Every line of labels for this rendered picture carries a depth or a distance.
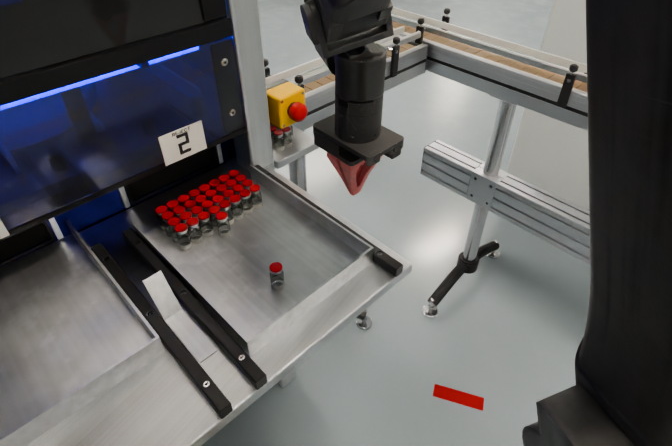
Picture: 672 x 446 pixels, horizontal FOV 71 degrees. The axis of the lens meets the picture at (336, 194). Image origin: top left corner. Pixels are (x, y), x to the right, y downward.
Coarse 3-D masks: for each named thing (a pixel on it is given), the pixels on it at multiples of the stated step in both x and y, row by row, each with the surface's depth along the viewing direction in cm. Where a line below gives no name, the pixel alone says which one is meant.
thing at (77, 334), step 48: (0, 288) 76; (48, 288) 76; (96, 288) 76; (0, 336) 69; (48, 336) 69; (96, 336) 69; (144, 336) 69; (0, 384) 64; (48, 384) 64; (96, 384) 61; (0, 432) 59
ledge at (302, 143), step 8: (296, 128) 116; (296, 136) 113; (304, 136) 113; (296, 144) 110; (304, 144) 110; (312, 144) 110; (280, 152) 108; (288, 152) 108; (296, 152) 108; (304, 152) 109; (280, 160) 105; (288, 160) 107
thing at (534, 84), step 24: (408, 24) 151; (432, 24) 152; (432, 48) 145; (456, 48) 142; (480, 48) 136; (528, 48) 132; (432, 72) 149; (456, 72) 143; (480, 72) 137; (504, 72) 131; (528, 72) 129; (552, 72) 129; (576, 72) 120; (504, 96) 135; (528, 96) 129; (552, 96) 124; (576, 96) 120; (576, 120) 123
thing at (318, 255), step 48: (288, 192) 91; (144, 240) 83; (240, 240) 85; (288, 240) 85; (336, 240) 85; (192, 288) 73; (240, 288) 76; (288, 288) 76; (336, 288) 76; (240, 336) 66
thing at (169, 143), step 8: (200, 120) 85; (184, 128) 83; (192, 128) 85; (200, 128) 86; (160, 136) 81; (168, 136) 82; (184, 136) 84; (192, 136) 85; (200, 136) 87; (160, 144) 82; (168, 144) 83; (176, 144) 84; (192, 144) 86; (200, 144) 87; (168, 152) 83; (176, 152) 85; (192, 152) 87; (168, 160) 84; (176, 160) 85
